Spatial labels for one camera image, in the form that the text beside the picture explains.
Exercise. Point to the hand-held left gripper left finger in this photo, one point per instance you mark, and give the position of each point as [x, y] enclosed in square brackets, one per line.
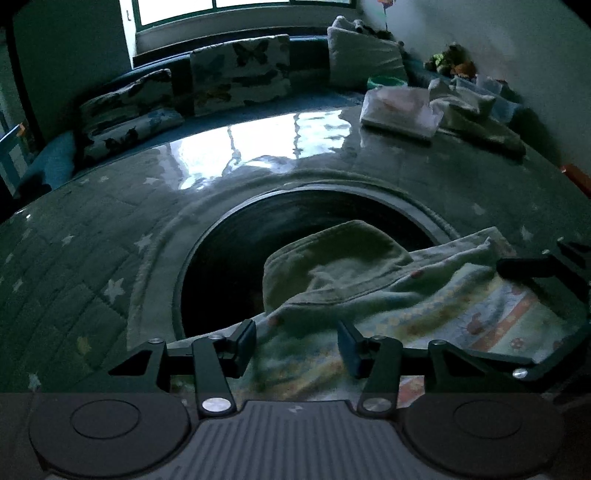
[244, 346]

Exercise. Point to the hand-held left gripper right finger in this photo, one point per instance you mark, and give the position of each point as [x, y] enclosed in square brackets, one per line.
[352, 346]

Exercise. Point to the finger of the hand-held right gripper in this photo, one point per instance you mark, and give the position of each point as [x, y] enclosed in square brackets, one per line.
[521, 266]
[540, 369]

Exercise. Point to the dotted printed child jacket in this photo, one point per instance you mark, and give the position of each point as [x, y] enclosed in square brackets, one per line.
[351, 272]

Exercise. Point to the round black glass table inset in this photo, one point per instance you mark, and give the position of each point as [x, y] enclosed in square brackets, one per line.
[231, 258]

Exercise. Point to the orange box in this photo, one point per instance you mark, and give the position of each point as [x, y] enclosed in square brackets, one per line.
[577, 177]

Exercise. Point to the cream folded garment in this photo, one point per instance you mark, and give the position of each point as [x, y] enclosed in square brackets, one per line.
[480, 122]

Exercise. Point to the clear plastic storage box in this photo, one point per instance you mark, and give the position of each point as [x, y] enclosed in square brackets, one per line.
[503, 104]

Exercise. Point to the small clear plastic container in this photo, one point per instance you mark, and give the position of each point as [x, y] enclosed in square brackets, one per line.
[488, 83]

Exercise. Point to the quilted star tablecloth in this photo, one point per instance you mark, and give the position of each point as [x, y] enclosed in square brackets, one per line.
[69, 258]

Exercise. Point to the white tissue pack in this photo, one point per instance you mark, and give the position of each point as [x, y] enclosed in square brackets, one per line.
[399, 110]

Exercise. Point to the orange plush toy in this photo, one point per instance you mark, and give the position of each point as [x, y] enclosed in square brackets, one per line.
[464, 69]

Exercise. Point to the green bowl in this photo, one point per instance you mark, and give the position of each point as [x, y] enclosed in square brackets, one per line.
[387, 82]

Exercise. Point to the grey pillow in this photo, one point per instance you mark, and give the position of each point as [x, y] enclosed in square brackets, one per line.
[364, 57]

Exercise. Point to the teal cushion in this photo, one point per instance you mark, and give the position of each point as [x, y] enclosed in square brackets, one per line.
[51, 161]

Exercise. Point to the large butterfly print cushion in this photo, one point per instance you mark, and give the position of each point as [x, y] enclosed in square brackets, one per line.
[240, 74]

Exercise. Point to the grey plush toy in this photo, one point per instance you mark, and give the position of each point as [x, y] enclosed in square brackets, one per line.
[364, 26]

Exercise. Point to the orange hanging decoration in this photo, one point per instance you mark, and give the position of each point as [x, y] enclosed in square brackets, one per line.
[385, 3]

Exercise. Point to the teal wooden furniture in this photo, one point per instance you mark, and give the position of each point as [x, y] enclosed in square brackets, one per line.
[10, 159]

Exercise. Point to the window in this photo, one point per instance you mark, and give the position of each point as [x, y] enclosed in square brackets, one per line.
[240, 7]

